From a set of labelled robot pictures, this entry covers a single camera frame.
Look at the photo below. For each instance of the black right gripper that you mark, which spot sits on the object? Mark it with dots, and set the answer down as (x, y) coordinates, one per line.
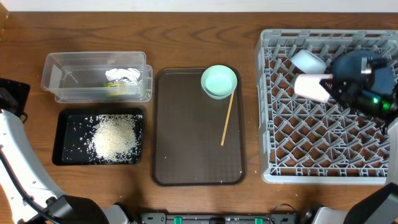
(351, 90)

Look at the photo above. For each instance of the pink cup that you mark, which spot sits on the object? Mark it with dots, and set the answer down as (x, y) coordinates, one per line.
(308, 86)

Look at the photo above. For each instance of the dark blue plate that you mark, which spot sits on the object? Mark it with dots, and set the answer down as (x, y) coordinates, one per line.
(348, 66)

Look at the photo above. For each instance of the light blue bowl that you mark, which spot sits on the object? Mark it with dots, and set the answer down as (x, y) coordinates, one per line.
(308, 62)

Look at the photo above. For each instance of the yellow green snack wrapper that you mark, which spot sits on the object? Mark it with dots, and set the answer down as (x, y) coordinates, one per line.
(123, 87)

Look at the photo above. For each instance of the pile of rice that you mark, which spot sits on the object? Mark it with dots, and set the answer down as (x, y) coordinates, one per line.
(103, 139)

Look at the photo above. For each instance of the mint green bowl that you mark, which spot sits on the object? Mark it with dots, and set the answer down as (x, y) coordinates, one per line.
(219, 81)

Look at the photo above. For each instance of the wooden chopstick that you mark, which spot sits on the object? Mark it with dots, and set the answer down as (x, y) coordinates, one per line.
(227, 119)

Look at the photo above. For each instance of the white tissue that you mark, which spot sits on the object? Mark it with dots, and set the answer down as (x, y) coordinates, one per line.
(121, 75)

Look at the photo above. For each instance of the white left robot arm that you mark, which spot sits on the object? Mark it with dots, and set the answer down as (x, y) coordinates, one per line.
(32, 194)

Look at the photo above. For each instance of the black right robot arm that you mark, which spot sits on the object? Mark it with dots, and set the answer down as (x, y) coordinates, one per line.
(381, 206)

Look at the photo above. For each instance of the grey plastic dishwasher rack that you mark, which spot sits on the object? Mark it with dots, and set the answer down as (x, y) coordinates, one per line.
(302, 141)

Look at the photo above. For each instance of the clear plastic bin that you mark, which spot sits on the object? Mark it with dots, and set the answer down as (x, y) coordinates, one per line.
(79, 77)

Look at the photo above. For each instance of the black rectangular tray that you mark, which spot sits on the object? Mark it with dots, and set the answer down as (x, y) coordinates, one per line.
(62, 125)

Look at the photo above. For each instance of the brown serving tray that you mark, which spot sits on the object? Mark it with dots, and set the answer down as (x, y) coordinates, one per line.
(188, 127)

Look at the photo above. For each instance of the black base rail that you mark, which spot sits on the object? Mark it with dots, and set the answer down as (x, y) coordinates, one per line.
(163, 218)

